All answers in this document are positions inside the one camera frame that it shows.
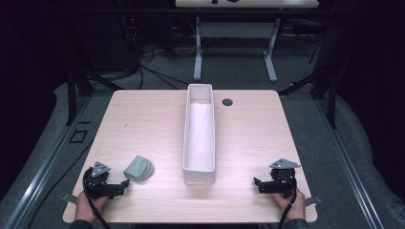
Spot grey metal table bracket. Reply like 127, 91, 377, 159
61, 192, 79, 205
304, 196, 323, 207

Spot aluminium floor rail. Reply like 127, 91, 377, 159
314, 98, 386, 229
2, 94, 94, 229

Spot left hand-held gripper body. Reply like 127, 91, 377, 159
82, 161, 126, 200

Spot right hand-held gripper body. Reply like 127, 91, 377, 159
263, 158, 302, 198

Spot black floor cables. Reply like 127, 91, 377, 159
135, 44, 197, 91

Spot white cloth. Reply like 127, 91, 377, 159
185, 99, 214, 172

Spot person's left hand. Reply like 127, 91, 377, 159
74, 191, 109, 223

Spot long white box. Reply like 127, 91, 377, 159
181, 83, 218, 186

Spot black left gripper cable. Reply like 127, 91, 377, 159
81, 167, 111, 229

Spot white desk with metal legs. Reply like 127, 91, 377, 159
174, 0, 320, 83

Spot black metal stand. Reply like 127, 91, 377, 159
278, 60, 339, 130
64, 60, 123, 127

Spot green cloth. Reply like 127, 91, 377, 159
122, 155, 156, 183

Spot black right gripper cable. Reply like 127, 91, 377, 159
277, 174, 298, 229

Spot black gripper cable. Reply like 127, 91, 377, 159
277, 174, 298, 229
81, 167, 111, 229

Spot person's right hand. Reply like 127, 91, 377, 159
272, 187, 307, 222

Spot dark computer tower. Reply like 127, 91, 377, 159
117, 12, 142, 70

